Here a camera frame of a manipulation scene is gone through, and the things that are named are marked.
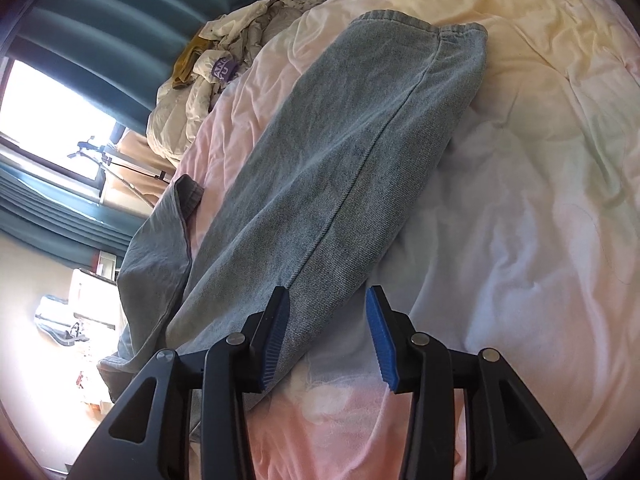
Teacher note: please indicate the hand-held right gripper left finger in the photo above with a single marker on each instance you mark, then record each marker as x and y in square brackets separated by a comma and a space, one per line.
[274, 340]

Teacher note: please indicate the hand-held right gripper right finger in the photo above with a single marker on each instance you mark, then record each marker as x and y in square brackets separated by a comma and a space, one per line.
[382, 345]

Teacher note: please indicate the light blue denim jeans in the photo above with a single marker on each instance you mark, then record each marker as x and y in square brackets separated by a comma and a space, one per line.
[325, 160]

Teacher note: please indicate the red and white box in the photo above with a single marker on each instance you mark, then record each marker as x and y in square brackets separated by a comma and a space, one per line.
[106, 264]

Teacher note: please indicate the pastel pink and yellow duvet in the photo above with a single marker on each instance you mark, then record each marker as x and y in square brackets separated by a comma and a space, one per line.
[510, 210]

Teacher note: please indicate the white cabinet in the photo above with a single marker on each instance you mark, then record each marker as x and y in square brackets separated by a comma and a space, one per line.
[92, 292]

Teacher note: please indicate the blue and white object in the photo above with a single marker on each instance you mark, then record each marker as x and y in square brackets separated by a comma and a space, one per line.
[57, 327]

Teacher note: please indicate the black tripod stand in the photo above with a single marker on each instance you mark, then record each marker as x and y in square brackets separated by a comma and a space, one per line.
[125, 162]

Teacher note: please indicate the cream puffer jacket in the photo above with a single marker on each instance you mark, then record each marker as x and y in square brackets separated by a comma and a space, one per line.
[175, 120]

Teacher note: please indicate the teal pleated curtain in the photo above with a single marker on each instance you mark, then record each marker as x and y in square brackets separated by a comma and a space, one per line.
[125, 25]
[60, 215]

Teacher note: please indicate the mustard yellow cloth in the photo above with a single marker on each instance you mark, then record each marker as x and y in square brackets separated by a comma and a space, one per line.
[186, 62]

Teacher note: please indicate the bright window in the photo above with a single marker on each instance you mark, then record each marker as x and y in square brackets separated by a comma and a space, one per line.
[45, 105]

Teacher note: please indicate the white patterned crumpled cloth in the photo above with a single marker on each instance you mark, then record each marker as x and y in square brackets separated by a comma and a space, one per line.
[300, 0]

